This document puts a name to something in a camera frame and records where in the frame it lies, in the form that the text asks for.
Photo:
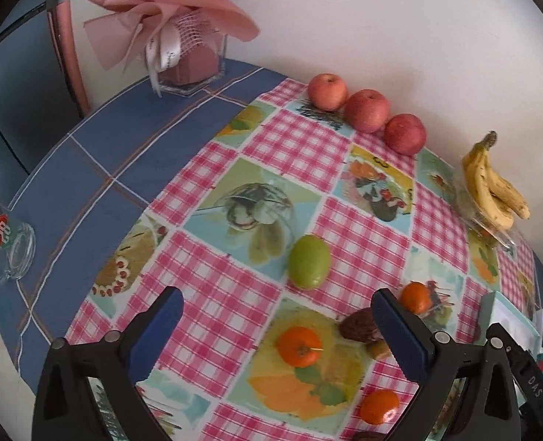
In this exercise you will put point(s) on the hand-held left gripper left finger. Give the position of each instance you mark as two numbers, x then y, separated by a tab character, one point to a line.
158	335

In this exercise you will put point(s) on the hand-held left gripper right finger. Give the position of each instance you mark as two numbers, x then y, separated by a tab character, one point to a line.
400	340

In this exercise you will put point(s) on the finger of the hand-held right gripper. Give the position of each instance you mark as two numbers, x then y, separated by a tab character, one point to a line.
533	383

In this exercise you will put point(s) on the small olive brown fruit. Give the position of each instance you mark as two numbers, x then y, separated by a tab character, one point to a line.
378	350

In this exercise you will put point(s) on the orange mandarin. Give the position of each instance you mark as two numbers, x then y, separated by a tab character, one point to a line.
300	347
380	406
416	297

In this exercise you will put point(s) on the white tray with teal rim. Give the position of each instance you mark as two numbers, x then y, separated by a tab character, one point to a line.
505	326

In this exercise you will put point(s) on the green round fruit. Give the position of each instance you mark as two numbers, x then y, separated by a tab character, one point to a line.
309	262

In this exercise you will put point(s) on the white charger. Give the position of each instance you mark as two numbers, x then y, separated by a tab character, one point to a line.
541	319

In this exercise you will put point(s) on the pink checked printed tablecloth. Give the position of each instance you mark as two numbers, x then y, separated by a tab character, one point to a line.
216	285

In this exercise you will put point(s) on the clear plastic container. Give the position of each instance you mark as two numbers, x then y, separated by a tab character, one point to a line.
487	232

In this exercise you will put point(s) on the clear glass mug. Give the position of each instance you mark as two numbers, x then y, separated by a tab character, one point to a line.
14	252

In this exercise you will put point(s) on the yellow banana bunch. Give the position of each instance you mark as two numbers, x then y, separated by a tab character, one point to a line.
478	183

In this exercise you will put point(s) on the red apple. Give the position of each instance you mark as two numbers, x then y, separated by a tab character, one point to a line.
328	92
367	111
404	134

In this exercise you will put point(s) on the square glass vase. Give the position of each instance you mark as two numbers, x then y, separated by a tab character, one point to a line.
193	66

